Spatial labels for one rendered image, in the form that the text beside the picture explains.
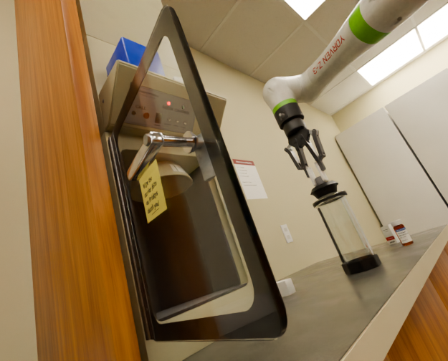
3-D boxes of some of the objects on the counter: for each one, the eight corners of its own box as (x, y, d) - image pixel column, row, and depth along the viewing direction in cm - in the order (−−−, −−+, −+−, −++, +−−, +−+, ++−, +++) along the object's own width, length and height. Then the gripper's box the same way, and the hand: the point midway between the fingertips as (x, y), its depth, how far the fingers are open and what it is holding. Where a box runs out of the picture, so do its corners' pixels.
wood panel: (39, 392, 59) (13, -4, 105) (54, 385, 62) (23, -1, 108) (125, 418, 29) (36, -155, 75) (149, 402, 31) (49, -146, 77)
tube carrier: (337, 273, 74) (306, 205, 81) (350, 265, 82) (321, 203, 89) (375, 264, 68) (337, 190, 75) (385, 256, 75) (350, 190, 82)
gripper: (269, 135, 94) (296, 193, 86) (305, 107, 84) (339, 171, 76) (281, 137, 99) (307, 193, 91) (316, 112, 89) (348, 172, 81)
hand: (317, 174), depth 85 cm, fingers closed on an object, 3 cm apart
